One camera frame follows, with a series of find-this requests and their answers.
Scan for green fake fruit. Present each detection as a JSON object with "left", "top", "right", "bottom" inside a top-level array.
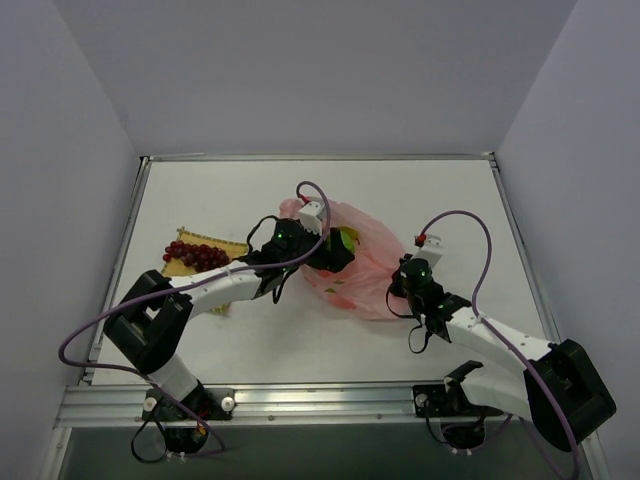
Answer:
[{"left": 338, "top": 226, "right": 360, "bottom": 254}]

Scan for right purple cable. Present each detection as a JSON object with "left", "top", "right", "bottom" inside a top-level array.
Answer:
[{"left": 419, "top": 209, "right": 582, "bottom": 480}]

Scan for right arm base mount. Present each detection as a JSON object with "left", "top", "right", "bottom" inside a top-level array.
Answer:
[{"left": 412, "top": 383, "right": 504, "bottom": 455}]

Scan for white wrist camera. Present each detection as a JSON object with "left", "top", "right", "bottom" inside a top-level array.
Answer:
[
  {"left": 416, "top": 235, "right": 444, "bottom": 269},
  {"left": 295, "top": 200, "right": 326, "bottom": 236}
]

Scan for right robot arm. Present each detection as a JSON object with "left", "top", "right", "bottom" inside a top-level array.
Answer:
[{"left": 390, "top": 254, "right": 617, "bottom": 452}]

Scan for pink plastic bag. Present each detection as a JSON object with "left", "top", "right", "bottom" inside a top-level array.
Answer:
[{"left": 301, "top": 200, "right": 407, "bottom": 320}]

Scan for aluminium front rail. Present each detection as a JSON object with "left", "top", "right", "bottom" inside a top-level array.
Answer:
[{"left": 54, "top": 381, "right": 445, "bottom": 428}]

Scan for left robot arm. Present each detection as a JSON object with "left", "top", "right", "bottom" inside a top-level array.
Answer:
[{"left": 104, "top": 218, "right": 355, "bottom": 419}]

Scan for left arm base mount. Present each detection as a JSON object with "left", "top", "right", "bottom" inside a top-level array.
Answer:
[{"left": 130, "top": 384, "right": 232, "bottom": 465}]

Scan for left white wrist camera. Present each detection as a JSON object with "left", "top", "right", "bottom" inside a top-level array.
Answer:
[{"left": 295, "top": 200, "right": 326, "bottom": 236}]

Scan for yellow bamboo mat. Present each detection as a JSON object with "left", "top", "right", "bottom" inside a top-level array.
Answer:
[{"left": 161, "top": 227, "right": 248, "bottom": 277}]

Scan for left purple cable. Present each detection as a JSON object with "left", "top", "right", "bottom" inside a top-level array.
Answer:
[{"left": 57, "top": 180, "right": 334, "bottom": 458}]

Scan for purple cable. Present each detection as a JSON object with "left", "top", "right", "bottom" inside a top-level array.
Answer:
[
  {"left": 57, "top": 180, "right": 334, "bottom": 458},
  {"left": 419, "top": 209, "right": 582, "bottom": 480}
]

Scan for red fake grapes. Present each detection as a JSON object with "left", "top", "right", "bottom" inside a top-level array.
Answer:
[{"left": 162, "top": 240, "right": 231, "bottom": 272}]

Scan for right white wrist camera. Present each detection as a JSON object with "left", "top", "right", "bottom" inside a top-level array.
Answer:
[{"left": 416, "top": 235, "right": 444, "bottom": 269}]

